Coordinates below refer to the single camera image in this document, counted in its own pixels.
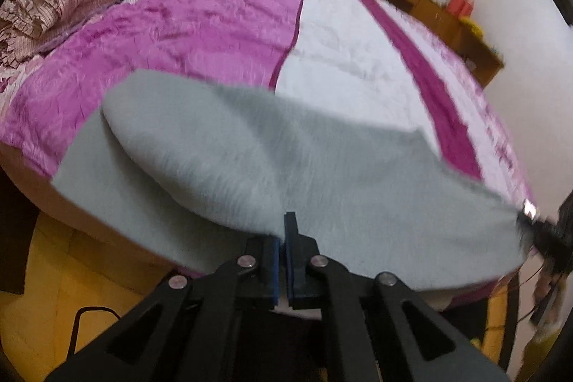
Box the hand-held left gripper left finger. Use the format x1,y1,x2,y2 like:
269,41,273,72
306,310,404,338
45,236,280,382

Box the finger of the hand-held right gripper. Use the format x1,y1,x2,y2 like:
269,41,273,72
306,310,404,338
516,200,541,227

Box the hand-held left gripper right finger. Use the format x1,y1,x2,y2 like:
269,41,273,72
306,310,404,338
283,212,512,382

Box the grey pants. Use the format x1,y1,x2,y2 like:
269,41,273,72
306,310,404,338
50,69,530,294

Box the magenta and white bedspread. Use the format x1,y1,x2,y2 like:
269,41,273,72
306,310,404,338
0,0,538,313

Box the dark wooden nightstand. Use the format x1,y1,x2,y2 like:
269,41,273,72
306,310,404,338
0,167,37,295

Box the black cable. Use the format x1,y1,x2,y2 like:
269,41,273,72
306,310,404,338
66,307,120,366

